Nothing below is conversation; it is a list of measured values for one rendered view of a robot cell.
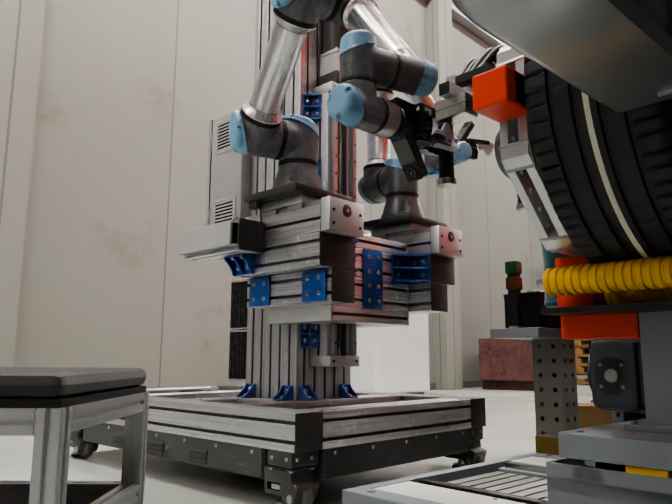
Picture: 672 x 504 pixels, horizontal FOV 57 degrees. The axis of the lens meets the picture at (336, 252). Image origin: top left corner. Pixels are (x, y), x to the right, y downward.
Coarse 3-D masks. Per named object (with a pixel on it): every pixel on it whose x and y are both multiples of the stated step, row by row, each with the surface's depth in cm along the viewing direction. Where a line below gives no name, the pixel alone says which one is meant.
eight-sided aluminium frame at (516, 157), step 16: (496, 64) 125; (512, 64) 123; (512, 128) 123; (528, 128) 118; (512, 144) 120; (528, 144) 118; (512, 160) 120; (528, 160) 118; (512, 176) 122; (528, 176) 125; (528, 192) 124; (544, 192) 121; (528, 208) 125; (544, 208) 128; (544, 224) 127; (560, 224) 123; (544, 240) 128; (560, 240) 126
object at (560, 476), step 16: (560, 464) 114; (576, 464) 122; (592, 464) 110; (608, 464) 114; (560, 480) 113; (576, 480) 111; (592, 480) 109; (608, 480) 107; (624, 480) 105; (640, 480) 103; (656, 480) 102; (560, 496) 113; (576, 496) 111; (592, 496) 109; (608, 496) 107; (624, 496) 105; (640, 496) 103; (656, 496) 101
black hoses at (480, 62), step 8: (488, 48) 139; (496, 48) 136; (480, 56) 138; (488, 56) 136; (496, 56) 136; (472, 64) 140; (480, 64) 136; (488, 64) 133; (464, 72) 139; (472, 72) 136; (480, 72) 134; (456, 80) 139; (464, 80) 137
